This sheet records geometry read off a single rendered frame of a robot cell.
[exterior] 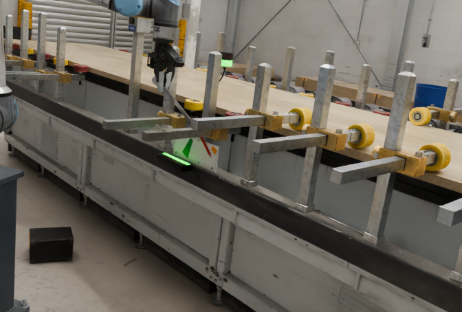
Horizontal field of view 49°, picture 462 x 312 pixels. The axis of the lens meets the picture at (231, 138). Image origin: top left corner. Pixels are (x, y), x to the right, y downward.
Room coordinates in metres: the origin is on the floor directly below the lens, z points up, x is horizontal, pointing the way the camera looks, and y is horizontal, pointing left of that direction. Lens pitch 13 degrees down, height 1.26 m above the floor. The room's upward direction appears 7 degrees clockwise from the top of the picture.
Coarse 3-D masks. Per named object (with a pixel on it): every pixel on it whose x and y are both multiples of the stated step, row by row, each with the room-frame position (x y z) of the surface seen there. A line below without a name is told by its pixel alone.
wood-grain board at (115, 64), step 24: (48, 48) 3.53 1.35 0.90; (72, 48) 3.75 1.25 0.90; (96, 48) 4.00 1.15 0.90; (96, 72) 2.74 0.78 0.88; (120, 72) 2.73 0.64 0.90; (144, 72) 2.86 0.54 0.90; (192, 72) 3.17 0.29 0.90; (192, 96) 2.22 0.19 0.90; (240, 96) 2.40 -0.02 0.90; (288, 96) 2.62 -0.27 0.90; (336, 120) 2.07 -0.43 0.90; (360, 120) 2.14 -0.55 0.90; (384, 120) 2.23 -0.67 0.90; (408, 144) 1.76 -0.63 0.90; (456, 144) 1.87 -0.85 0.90; (456, 168) 1.48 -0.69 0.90
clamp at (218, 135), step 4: (212, 132) 1.80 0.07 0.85; (216, 132) 1.78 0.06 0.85; (220, 132) 1.78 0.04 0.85; (224, 132) 1.80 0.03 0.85; (208, 136) 1.81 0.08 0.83; (212, 136) 1.79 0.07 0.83; (216, 136) 1.78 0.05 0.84; (220, 136) 1.78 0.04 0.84; (224, 136) 1.80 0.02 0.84; (220, 140) 1.79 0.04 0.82
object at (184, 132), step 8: (184, 128) 1.74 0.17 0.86; (232, 128) 1.87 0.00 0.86; (240, 128) 1.90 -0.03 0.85; (144, 136) 1.61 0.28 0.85; (152, 136) 1.61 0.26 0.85; (160, 136) 1.64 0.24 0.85; (168, 136) 1.66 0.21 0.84; (176, 136) 1.68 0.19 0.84; (184, 136) 1.71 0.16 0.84; (192, 136) 1.74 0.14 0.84; (200, 136) 1.76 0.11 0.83
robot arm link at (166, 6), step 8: (160, 0) 1.91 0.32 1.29; (168, 0) 1.90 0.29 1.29; (176, 0) 1.92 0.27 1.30; (152, 8) 1.90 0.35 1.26; (160, 8) 1.90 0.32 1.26; (168, 8) 1.90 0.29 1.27; (176, 8) 1.92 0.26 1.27; (152, 16) 1.92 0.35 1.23; (160, 16) 1.90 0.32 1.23; (168, 16) 1.90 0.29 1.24; (176, 16) 1.93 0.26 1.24; (160, 24) 1.90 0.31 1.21; (168, 24) 1.91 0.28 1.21; (176, 24) 1.93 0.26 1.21
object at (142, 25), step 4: (132, 16) 2.20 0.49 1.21; (136, 16) 2.17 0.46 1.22; (136, 20) 2.17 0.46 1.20; (140, 20) 2.18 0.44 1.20; (144, 20) 2.19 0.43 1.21; (148, 20) 2.21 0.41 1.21; (132, 24) 2.19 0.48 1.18; (136, 24) 2.17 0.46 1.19; (140, 24) 2.18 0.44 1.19; (144, 24) 2.19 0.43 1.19; (148, 24) 2.21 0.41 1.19; (128, 28) 2.21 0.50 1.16; (136, 28) 2.17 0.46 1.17; (140, 28) 2.18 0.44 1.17; (144, 28) 2.20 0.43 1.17; (148, 28) 2.21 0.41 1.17; (136, 32) 2.17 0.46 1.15; (140, 32) 2.18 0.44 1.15; (144, 32) 2.20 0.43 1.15; (148, 32) 2.21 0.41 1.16
